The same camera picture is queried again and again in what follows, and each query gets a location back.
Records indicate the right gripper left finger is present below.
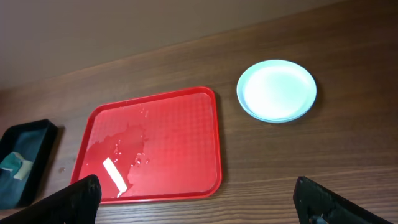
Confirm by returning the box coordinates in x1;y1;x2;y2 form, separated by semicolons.
1;175;101;224

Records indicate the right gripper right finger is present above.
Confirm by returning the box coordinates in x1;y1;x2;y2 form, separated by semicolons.
293;176;391;224

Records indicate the teal plate top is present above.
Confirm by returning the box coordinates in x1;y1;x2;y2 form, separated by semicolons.
239;101;314;124

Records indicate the white plate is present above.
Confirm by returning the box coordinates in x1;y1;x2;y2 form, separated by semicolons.
236;60;317;119

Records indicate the yellow green sponge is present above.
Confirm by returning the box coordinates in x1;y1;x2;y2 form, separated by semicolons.
1;152;33;180

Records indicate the red plastic tray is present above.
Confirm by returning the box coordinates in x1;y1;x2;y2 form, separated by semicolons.
71;86;223;204

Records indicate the black water tray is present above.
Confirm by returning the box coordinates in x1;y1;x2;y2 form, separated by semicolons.
1;119;58;210

